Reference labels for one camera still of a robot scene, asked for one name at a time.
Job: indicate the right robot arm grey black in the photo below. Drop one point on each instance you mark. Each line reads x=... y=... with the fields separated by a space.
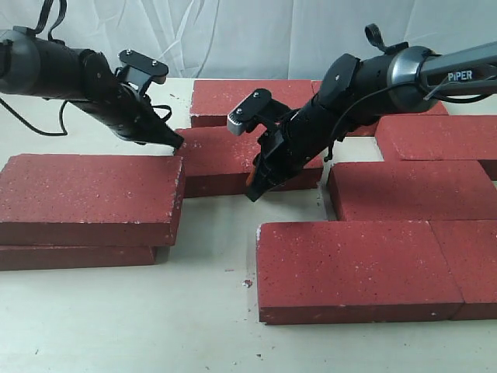
x=357 y=93

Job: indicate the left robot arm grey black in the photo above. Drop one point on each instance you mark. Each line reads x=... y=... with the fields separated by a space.
x=82 y=77

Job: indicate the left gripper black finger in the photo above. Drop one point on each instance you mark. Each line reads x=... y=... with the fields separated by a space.
x=173 y=139

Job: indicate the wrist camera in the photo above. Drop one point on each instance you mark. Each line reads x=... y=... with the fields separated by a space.
x=140 y=71
x=259 y=107

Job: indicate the red brick diagonal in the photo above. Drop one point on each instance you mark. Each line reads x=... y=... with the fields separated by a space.
x=91 y=200

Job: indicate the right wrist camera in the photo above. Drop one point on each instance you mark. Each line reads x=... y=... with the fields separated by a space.
x=259 y=107

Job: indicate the grey backdrop cloth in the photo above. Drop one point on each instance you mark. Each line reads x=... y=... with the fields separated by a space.
x=269 y=39

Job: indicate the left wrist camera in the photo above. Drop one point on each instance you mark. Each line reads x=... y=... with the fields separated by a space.
x=140 y=71

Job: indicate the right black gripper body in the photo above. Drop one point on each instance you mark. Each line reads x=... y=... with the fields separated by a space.
x=300 y=138

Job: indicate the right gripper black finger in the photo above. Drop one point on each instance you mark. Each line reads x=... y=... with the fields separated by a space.
x=264 y=182

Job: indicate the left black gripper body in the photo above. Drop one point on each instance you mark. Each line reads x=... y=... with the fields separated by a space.
x=132 y=117

